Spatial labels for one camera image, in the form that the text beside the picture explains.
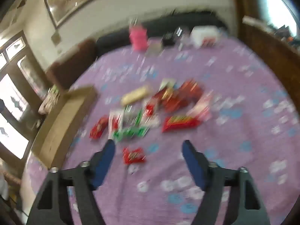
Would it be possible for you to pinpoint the black sofa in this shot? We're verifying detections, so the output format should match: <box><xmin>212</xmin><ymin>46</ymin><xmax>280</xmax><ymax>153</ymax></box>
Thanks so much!
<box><xmin>96</xmin><ymin>10</ymin><xmax>229</xmax><ymax>57</ymax></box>

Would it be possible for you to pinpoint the cream white biscuit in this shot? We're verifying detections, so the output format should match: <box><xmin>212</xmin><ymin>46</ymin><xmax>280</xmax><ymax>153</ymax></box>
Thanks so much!
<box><xmin>121</xmin><ymin>85</ymin><xmax>153</xmax><ymax>106</ymax></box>

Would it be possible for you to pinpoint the wooden door frame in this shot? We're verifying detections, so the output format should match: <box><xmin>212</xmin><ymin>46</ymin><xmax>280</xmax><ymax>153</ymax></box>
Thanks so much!
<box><xmin>231</xmin><ymin>0</ymin><xmax>258</xmax><ymax>40</ymax></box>

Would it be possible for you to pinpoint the purple floral blanket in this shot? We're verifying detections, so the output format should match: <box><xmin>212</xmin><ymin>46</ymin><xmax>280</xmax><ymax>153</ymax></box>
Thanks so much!
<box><xmin>21</xmin><ymin>36</ymin><xmax>300</xmax><ymax>225</ymax></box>

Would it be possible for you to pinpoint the brown cushion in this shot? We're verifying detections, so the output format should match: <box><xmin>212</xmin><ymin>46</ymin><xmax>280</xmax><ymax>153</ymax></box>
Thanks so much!
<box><xmin>46</xmin><ymin>39</ymin><xmax>96</xmax><ymax>91</ymax></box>

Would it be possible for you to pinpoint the brown cardboard box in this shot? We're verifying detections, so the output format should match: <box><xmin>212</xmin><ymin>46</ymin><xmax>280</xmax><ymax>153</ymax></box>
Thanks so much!
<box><xmin>31</xmin><ymin>86</ymin><xmax>98</xmax><ymax>170</ymax></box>

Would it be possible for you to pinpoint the framed landscape painting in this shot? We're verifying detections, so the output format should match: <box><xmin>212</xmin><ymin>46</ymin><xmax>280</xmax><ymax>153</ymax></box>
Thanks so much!
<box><xmin>44</xmin><ymin>0</ymin><xmax>132</xmax><ymax>30</ymax></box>

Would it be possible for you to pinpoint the wooden framed window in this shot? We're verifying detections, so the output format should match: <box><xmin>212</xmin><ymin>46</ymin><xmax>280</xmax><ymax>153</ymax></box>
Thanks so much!
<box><xmin>0</xmin><ymin>30</ymin><xmax>47</xmax><ymax>160</ymax></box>

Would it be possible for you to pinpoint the brown brick-pattern cabinet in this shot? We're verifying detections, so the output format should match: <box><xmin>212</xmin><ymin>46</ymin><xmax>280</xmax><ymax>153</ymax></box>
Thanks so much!
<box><xmin>241</xmin><ymin>15</ymin><xmax>300</xmax><ymax>92</ymax></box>

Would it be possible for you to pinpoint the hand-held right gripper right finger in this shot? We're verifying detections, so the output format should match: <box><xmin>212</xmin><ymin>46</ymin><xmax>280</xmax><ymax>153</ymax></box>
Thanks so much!
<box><xmin>181</xmin><ymin>139</ymin><xmax>272</xmax><ymax>225</ymax></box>

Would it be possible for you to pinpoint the small bright red snack bag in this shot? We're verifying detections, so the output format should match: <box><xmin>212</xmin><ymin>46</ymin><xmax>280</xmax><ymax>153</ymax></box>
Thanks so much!
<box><xmin>122</xmin><ymin>147</ymin><xmax>146</xmax><ymax>165</ymax></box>

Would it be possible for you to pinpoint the pile of snack packets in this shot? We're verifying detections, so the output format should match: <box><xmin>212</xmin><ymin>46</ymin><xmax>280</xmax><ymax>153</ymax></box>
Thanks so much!
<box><xmin>89</xmin><ymin>78</ymin><xmax>212</xmax><ymax>143</ymax></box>

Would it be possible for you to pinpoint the black pouch with keys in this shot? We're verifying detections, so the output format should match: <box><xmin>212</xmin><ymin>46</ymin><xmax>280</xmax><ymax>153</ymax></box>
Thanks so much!
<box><xmin>162</xmin><ymin>33</ymin><xmax>175</xmax><ymax>47</ymax></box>

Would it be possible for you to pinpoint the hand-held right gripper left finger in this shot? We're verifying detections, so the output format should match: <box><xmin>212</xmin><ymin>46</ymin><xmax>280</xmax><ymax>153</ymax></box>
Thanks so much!
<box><xmin>26</xmin><ymin>139</ymin><xmax>116</xmax><ymax>225</ymax></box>

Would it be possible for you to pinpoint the bottle in pink knitted sleeve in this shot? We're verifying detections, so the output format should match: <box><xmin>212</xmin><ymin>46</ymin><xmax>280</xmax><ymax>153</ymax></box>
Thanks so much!
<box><xmin>128</xmin><ymin>19</ymin><xmax>149</xmax><ymax>51</ymax></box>

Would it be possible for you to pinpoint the green white plastic bag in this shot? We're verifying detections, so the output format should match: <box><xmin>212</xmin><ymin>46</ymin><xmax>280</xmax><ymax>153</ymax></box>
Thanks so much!
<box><xmin>39</xmin><ymin>85</ymin><xmax>60</xmax><ymax>115</ymax></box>

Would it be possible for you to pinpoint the white tissue roll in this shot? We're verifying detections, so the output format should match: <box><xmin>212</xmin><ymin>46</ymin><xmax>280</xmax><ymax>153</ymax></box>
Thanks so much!
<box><xmin>189</xmin><ymin>26</ymin><xmax>223</xmax><ymax>48</ymax></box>

